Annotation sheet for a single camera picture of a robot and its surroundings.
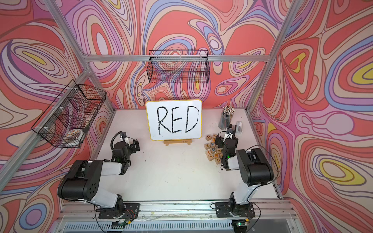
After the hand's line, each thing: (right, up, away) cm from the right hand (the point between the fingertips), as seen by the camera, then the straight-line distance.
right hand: (225, 137), depth 96 cm
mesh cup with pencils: (+1, +11, +5) cm, 12 cm away
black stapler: (-1, +6, -14) cm, 15 cm away
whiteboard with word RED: (-36, +12, -6) cm, 38 cm away
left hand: (-63, -2, -2) cm, 63 cm away
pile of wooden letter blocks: (-9, -9, -3) cm, 13 cm away
